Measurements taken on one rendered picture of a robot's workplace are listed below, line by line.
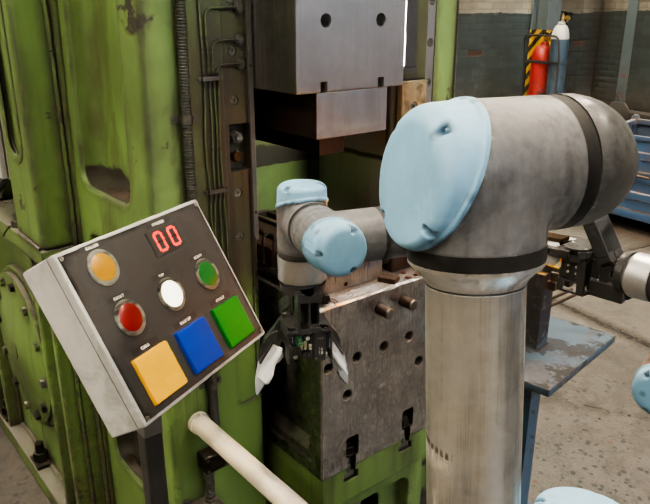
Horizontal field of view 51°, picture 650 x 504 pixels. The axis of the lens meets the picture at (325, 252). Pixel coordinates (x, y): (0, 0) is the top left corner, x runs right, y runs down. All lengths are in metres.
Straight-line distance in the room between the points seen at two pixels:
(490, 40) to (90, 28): 8.19
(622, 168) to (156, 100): 0.99
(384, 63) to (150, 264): 0.71
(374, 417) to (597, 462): 1.19
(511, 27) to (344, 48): 8.43
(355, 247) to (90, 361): 0.43
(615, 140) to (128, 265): 0.76
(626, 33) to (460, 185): 10.25
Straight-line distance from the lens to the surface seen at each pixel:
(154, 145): 1.41
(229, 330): 1.21
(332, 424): 1.65
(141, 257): 1.14
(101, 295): 1.07
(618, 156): 0.60
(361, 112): 1.52
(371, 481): 1.86
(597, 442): 2.85
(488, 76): 9.67
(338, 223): 0.89
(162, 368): 1.09
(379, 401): 1.74
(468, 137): 0.52
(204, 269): 1.22
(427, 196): 0.52
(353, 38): 1.49
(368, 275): 1.64
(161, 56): 1.40
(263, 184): 1.98
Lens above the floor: 1.53
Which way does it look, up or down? 20 degrees down
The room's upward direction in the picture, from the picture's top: straight up
